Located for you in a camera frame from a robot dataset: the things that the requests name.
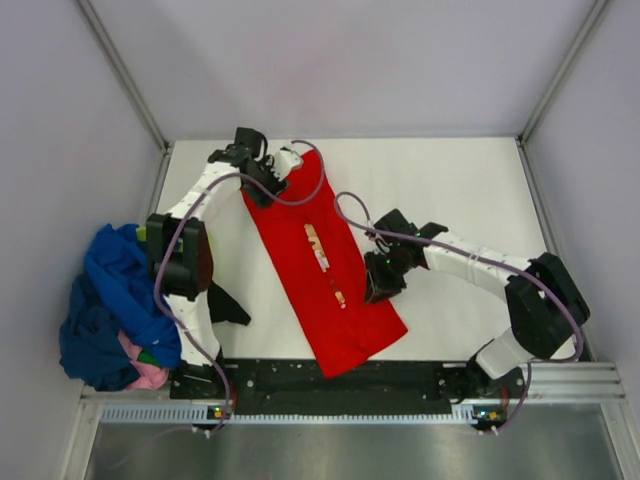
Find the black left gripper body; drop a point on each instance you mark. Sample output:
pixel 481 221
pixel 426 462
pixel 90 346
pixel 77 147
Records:
pixel 267 176

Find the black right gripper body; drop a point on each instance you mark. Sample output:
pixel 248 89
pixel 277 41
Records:
pixel 387 269

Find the red printed t shirt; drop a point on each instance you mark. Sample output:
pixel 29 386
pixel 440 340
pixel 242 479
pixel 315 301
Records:
pixel 323 274

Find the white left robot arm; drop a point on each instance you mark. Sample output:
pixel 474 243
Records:
pixel 179 257

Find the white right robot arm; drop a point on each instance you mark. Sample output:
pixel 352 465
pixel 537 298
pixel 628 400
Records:
pixel 544 304

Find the green plastic basket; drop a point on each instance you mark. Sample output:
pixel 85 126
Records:
pixel 141 237

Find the black t shirt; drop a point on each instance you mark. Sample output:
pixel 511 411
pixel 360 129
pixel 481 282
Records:
pixel 224 308

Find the blue t shirt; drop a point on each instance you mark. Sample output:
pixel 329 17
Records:
pixel 113 294

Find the green t shirt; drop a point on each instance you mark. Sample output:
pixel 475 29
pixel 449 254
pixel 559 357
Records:
pixel 146 357

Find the pink t shirt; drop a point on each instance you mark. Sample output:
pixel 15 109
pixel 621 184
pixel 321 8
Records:
pixel 150 377

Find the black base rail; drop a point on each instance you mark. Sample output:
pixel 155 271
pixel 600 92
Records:
pixel 298 386

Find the aluminium frame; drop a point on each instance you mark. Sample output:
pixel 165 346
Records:
pixel 565 378

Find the white slotted cable duct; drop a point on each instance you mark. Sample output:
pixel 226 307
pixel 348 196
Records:
pixel 167 413

